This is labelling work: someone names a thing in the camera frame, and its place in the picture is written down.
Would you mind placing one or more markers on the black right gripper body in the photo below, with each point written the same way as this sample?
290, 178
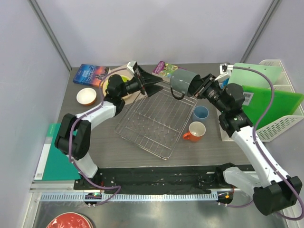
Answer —
212, 93

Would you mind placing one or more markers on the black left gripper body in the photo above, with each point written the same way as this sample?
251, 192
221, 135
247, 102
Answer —
133, 86

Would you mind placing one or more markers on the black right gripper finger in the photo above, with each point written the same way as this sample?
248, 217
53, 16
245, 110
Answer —
209, 77
195, 86

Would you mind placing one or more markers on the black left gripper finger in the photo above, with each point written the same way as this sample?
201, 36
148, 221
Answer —
148, 79
153, 89

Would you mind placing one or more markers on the lime green plate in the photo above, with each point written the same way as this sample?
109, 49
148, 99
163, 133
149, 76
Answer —
123, 77

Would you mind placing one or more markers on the grey mug black handle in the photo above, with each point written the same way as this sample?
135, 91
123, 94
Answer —
179, 83

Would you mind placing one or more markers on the blue plastic cup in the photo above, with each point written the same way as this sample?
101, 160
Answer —
200, 114

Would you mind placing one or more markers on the beige floral plate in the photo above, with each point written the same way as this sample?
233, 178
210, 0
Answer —
114, 87

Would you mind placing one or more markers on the orange mug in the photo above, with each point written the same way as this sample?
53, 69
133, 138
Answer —
195, 132

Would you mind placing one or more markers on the orange and white bowl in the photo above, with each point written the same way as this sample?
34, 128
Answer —
86, 96

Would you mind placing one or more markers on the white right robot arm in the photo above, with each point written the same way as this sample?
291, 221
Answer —
273, 189

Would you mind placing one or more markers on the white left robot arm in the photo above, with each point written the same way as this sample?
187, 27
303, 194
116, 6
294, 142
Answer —
74, 135

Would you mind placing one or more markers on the beige notebook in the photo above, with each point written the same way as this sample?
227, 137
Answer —
121, 70

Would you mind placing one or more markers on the blue small book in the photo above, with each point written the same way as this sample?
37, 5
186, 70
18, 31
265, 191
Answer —
224, 83

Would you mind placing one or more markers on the purple children's book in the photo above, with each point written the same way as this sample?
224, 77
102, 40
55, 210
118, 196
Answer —
165, 69

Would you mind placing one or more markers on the light green clipboard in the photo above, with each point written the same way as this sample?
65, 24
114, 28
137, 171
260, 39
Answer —
248, 78

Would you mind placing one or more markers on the blue fantasy book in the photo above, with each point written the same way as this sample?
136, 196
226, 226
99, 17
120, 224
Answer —
90, 75

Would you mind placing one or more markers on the bright green folder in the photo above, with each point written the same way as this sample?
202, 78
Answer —
257, 100

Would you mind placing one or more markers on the white plastic file organizer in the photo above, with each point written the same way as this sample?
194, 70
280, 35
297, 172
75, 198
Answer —
279, 126

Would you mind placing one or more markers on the teal notebook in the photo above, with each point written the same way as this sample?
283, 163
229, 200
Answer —
53, 165

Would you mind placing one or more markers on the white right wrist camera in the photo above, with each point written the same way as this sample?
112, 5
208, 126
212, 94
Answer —
224, 72

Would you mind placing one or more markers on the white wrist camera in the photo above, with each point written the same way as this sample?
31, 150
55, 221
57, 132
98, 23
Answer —
224, 72
132, 66

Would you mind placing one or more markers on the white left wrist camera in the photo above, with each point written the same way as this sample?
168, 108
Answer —
132, 66

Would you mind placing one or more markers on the metal wire dish rack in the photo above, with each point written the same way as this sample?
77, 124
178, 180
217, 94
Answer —
156, 123

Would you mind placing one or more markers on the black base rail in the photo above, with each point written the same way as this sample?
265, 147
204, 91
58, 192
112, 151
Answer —
162, 180

